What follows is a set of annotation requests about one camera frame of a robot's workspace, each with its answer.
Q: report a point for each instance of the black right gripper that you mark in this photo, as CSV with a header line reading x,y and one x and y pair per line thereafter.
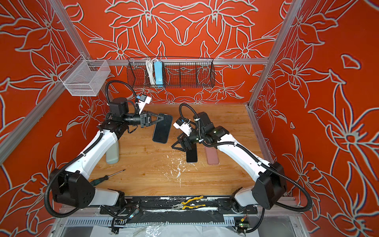
x,y
184,139

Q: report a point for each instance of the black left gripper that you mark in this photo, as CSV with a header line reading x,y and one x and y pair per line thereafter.
x,y
145,120

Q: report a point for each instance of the black smartphone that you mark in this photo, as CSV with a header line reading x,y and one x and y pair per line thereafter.
x,y
162,129

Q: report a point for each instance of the pink phone case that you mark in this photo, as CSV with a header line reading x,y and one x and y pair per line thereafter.
x,y
212,156

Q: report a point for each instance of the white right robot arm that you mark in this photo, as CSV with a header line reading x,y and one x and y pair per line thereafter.
x,y
269,178

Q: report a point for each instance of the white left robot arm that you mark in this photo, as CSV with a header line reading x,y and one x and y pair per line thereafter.
x,y
69,189

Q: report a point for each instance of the light blue flat box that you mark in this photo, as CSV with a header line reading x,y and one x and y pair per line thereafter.
x,y
158,73

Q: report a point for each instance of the pale green soap bar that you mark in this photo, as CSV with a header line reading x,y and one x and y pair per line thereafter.
x,y
112,154

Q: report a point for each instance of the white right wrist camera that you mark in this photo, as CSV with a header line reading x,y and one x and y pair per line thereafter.
x,y
185,125

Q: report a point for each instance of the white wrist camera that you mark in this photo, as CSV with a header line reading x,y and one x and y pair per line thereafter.
x,y
142,101
185,125

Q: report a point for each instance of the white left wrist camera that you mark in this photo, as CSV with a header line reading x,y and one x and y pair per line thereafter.
x,y
142,101

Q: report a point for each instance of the black wire wall basket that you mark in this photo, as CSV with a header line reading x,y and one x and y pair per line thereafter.
x,y
178,72

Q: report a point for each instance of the yellow handled pliers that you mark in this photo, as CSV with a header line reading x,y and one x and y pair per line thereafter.
x,y
190,204

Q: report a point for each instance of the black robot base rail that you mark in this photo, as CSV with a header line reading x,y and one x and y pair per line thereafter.
x,y
146,210

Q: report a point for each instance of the green handled screwdriver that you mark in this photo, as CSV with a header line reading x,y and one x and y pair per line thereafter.
x,y
104,178

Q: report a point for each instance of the clear plastic wall bin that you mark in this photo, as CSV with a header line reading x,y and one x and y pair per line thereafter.
x,y
85,77

